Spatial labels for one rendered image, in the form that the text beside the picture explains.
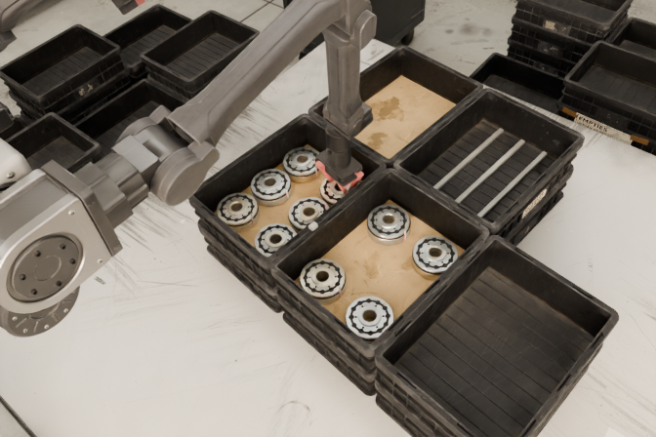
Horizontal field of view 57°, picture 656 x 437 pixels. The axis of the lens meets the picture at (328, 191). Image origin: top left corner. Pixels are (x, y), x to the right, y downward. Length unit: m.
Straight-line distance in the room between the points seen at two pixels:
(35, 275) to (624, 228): 1.43
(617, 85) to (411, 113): 1.02
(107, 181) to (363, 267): 0.79
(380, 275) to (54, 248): 0.84
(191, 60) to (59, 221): 1.97
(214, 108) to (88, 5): 3.43
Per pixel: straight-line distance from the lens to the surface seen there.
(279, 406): 1.42
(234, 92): 0.85
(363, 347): 1.21
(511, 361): 1.34
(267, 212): 1.54
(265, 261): 1.33
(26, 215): 0.76
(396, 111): 1.78
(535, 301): 1.42
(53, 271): 0.78
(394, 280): 1.40
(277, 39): 0.88
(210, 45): 2.73
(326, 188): 1.53
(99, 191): 0.77
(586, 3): 3.00
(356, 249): 1.45
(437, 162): 1.64
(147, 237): 1.74
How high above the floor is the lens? 2.01
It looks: 49 degrees down
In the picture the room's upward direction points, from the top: 5 degrees counter-clockwise
